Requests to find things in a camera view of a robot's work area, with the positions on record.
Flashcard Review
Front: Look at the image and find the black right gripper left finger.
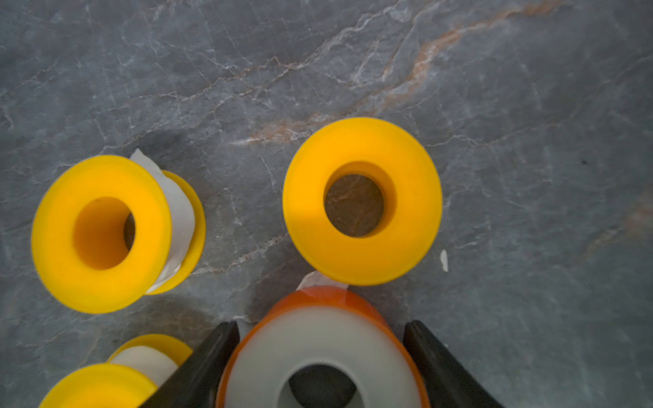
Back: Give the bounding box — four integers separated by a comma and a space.
141, 321, 240, 408

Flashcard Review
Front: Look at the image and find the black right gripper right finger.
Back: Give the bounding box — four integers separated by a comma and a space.
403, 321, 503, 408

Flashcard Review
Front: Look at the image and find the yellow sealing tape roll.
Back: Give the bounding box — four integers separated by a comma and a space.
31, 150, 207, 314
40, 334, 193, 407
282, 117, 443, 286

